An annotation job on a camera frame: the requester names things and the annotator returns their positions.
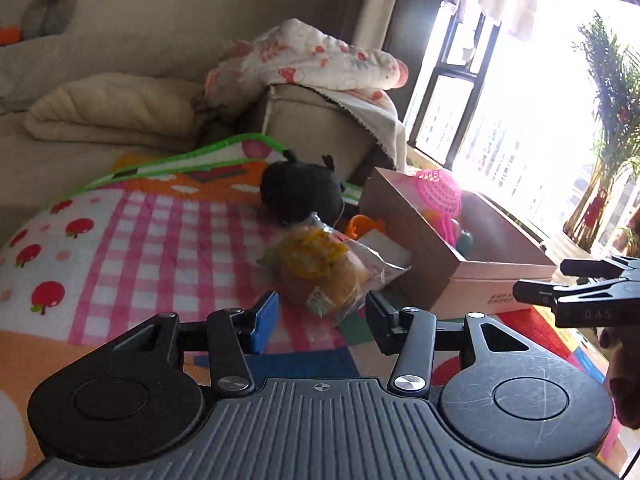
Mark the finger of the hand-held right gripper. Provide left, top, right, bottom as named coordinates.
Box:
left=560, top=255, right=640, bottom=281
left=512, top=276, right=640, bottom=329

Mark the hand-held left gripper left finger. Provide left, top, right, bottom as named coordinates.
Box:
left=112, top=290, right=281, bottom=395

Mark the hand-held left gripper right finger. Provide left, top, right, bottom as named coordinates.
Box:
left=365, top=291, right=538, bottom=395

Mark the yellow label bread packet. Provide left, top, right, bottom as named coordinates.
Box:
left=257, top=212, right=413, bottom=321

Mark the brown cardboard box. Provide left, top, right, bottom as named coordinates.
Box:
left=357, top=167, right=558, bottom=321

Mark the black plush toy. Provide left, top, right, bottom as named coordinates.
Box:
left=260, top=149, right=348, bottom=228

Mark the person's right hand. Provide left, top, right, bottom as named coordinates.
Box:
left=599, top=327, right=640, bottom=431

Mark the orange plastic toy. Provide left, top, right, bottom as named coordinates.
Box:
left=345, top=214, right=386, bottom=241

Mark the pink plastic toy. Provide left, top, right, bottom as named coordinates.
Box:
left=427, top=212, right=462, bottom=247

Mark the pink checked apple blanket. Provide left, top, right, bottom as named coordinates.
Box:
left=0, top=187, right=361, bottom=361

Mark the pink mesh basket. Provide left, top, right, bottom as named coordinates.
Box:
left=412, top=169, right=463, bottom=216

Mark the colourful green-edged play mat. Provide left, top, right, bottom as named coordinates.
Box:
left=0, top=132, right=631, bottom=480

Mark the potted palm plant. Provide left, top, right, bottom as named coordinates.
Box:
left=565, top=10, right=640, bottom=253

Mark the beige frayed-edge cloth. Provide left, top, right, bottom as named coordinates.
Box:
left=320, top=87, right=408, bottom=171

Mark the folded beige blanket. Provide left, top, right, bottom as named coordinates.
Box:
left=22, top=72, right=206, bottom=153

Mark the floral white quilt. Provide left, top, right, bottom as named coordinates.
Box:
left=202, top=19, right=410, bottom=111

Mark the beige sofa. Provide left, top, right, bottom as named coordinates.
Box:
left=0, top=0, right=401, bottom=241

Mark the grey plush pillow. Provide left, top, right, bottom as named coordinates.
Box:
left=20, top=0, right=80, bottom=40

